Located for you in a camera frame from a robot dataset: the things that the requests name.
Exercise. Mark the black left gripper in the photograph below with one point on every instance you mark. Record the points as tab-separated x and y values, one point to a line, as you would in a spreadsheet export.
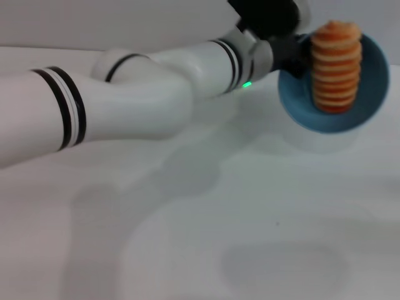
286	51

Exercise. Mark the orange striped bread roll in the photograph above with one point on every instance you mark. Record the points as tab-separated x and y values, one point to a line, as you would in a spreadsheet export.
336	68

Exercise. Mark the blue bowl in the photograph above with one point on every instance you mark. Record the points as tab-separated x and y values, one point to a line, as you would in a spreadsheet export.
372	93

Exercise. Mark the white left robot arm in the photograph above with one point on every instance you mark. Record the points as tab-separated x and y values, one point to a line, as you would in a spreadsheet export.
125	97

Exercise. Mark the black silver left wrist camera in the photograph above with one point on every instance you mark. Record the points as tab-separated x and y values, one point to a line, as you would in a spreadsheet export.
268	15

